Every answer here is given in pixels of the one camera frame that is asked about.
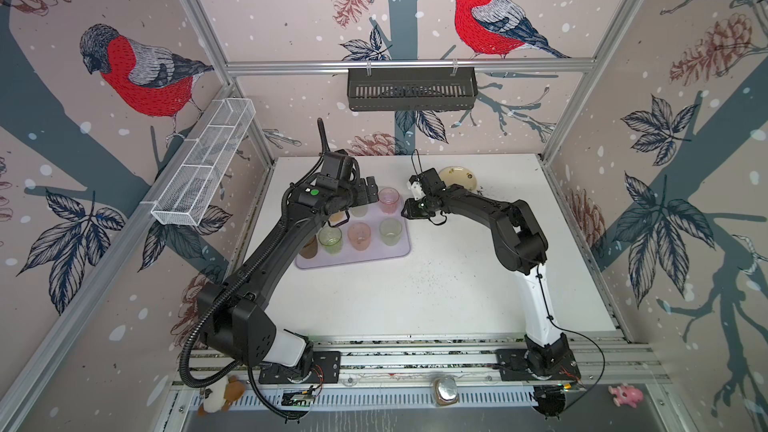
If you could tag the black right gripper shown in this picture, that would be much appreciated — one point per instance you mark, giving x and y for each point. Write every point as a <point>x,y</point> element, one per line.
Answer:
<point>413,210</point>

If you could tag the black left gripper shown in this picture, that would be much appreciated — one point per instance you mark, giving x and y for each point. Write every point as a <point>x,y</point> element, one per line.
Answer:
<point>363,197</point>

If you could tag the pale green large glass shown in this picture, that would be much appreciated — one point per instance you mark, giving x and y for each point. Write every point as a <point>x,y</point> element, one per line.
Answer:
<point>359,211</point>

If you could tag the pink glass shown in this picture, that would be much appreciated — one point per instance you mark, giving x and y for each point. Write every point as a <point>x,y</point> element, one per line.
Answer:
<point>388,200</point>
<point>359,235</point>

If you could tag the bright green glass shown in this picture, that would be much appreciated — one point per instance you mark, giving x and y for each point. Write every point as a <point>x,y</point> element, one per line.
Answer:
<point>331,239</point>

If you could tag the amber yellow glass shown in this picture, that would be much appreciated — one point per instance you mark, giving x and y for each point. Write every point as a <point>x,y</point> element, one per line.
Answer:
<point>338,217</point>

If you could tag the pink glass front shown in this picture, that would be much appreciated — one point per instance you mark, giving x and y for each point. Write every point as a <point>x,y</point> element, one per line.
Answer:
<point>388,200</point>

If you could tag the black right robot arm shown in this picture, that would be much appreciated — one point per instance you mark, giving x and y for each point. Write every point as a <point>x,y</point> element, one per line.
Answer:
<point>519,245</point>

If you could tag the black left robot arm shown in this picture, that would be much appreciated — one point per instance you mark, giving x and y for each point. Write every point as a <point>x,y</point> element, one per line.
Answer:
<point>232,316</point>

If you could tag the lilac plastic tray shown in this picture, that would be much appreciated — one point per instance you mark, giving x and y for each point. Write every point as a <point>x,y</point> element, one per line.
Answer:
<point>377,250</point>

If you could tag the cream small plate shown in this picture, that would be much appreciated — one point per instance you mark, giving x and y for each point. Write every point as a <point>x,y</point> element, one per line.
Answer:
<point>459,175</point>

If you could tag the horizontal aluminium bar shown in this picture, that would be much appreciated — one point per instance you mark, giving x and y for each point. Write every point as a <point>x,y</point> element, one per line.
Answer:
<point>524,65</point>

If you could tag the silver round object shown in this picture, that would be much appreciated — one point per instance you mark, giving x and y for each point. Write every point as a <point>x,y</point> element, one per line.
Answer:
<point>446,391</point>

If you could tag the plush guinea pig toy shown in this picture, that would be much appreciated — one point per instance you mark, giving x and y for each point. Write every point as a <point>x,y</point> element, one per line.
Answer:
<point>221,396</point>

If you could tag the pink plush toy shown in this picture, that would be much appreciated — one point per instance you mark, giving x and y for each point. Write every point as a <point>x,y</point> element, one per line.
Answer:
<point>626,395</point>

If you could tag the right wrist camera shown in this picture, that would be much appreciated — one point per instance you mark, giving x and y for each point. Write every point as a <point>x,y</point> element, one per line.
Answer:
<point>425,184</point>

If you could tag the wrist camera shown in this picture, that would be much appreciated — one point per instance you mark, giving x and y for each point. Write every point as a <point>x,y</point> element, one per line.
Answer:
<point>425,184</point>
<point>338,170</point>

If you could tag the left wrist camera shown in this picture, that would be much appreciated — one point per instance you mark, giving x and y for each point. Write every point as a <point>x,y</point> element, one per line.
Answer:
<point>338,170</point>

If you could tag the black hanging wire basket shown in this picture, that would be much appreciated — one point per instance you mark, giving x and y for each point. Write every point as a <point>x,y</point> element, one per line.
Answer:
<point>411,89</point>

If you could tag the white wire mesh shelf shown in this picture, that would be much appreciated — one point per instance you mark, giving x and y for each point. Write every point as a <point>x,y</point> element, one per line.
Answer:
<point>192,187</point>

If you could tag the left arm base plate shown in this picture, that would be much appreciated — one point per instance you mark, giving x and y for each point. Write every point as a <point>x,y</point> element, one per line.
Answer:
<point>321,367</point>

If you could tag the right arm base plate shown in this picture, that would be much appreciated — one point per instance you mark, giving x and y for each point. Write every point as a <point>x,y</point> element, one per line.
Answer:
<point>522,365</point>

